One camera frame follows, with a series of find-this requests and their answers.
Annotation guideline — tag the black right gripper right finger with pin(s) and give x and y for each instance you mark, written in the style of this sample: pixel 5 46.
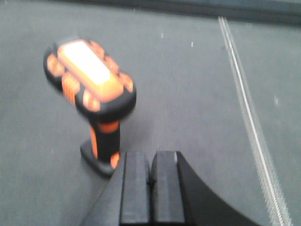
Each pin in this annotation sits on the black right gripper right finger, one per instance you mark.
pixel 181 198

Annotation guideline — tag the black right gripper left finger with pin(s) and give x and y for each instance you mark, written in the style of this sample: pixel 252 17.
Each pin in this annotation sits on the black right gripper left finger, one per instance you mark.
pixel 125 201

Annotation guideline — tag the black conveyor side rail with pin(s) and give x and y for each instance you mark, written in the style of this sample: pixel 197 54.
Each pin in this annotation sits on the black conveyor side rail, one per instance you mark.
pixel 267 11

